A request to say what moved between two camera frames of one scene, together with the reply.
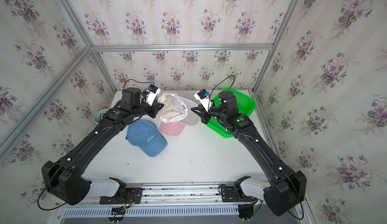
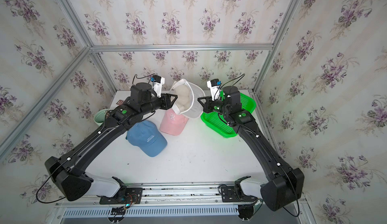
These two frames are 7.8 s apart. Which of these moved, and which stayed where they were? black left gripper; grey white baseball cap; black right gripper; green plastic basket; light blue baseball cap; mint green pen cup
Moved: black right gripper; black left gripper; grey white baseball cap
Stayed: green plastic basket; light blue baseball cap; mint green pen cup
